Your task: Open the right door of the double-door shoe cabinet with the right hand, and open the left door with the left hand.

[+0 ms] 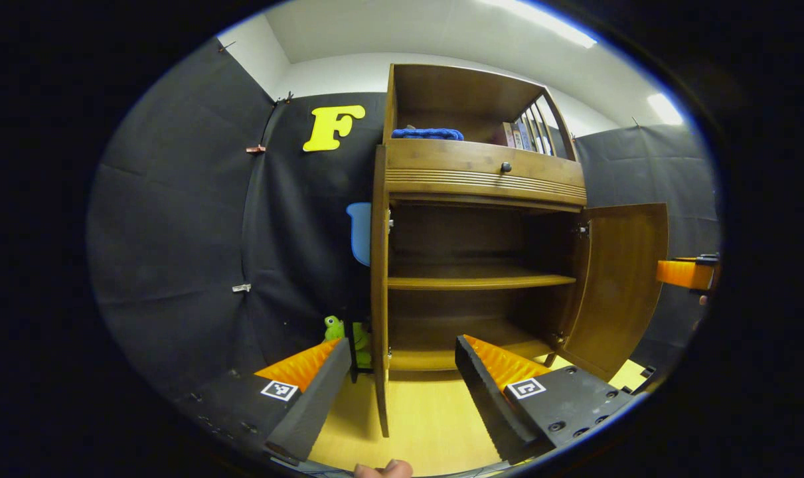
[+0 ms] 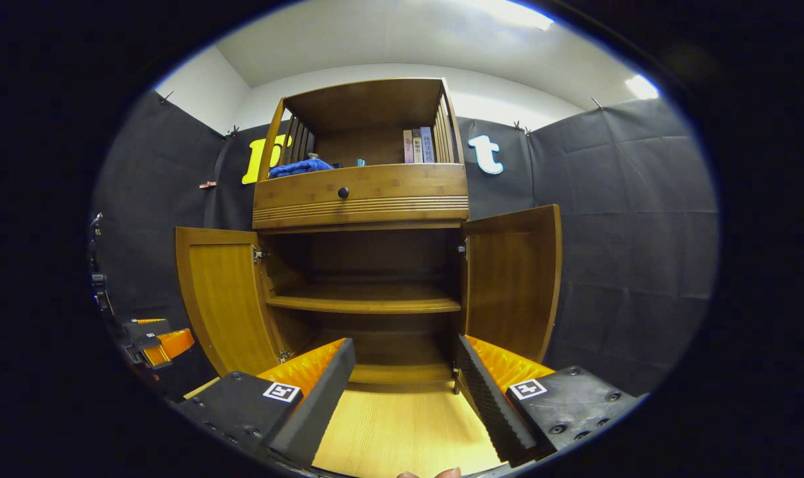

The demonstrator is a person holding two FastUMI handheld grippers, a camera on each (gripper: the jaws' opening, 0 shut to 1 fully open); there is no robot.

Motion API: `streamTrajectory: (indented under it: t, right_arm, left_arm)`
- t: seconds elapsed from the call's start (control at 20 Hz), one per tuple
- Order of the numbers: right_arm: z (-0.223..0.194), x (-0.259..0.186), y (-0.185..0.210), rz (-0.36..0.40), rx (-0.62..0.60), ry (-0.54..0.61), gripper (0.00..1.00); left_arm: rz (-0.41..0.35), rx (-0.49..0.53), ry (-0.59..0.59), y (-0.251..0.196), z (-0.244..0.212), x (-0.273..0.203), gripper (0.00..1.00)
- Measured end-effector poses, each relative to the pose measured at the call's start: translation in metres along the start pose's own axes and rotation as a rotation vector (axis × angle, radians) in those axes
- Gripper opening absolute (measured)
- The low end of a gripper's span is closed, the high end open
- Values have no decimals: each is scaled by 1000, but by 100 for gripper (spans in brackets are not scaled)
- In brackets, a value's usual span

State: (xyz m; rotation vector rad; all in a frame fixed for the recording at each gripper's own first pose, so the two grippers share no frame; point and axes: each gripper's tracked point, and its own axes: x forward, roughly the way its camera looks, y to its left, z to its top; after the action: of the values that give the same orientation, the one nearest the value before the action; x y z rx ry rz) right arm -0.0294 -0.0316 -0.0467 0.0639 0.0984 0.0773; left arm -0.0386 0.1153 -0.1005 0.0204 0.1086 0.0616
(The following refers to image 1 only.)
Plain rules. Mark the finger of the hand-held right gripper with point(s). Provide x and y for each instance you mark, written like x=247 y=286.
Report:
x=680 y=273

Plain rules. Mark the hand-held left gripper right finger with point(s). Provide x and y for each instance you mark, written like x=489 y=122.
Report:
x=484 y=398

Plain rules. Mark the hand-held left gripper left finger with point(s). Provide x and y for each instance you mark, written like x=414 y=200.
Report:
x=315 y=398

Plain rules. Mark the wooden cabinet door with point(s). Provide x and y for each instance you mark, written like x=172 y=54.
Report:
x=621 y=279
x=379 y=265

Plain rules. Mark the wooden double-door shoe cabinet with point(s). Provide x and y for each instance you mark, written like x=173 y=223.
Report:
x=481 y=282

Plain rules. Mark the green frog toy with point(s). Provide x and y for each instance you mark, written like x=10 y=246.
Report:
x=334 y=327

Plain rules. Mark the white clip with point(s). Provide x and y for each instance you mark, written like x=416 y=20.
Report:
x=241 y=287

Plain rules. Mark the small ceiling light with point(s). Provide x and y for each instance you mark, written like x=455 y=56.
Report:
x=666 y=109

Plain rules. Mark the pale grey shelf book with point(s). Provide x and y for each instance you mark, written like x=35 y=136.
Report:
x=517 y=136

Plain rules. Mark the black backdrop cloth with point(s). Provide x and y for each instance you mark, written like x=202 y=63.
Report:
x=176 y=232

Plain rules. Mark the brown shelf book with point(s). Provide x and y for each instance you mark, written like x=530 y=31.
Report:
x=508 y=135

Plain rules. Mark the wooden drawer with black knob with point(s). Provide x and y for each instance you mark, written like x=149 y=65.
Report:
x=441 y=159

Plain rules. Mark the blue folded towel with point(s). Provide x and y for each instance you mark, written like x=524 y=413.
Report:
x=428 y=134

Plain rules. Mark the long ceiling light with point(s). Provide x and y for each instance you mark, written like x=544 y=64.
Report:
x=548 y=20

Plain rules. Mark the black binder clip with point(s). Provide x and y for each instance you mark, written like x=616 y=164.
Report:
x=285 y=98

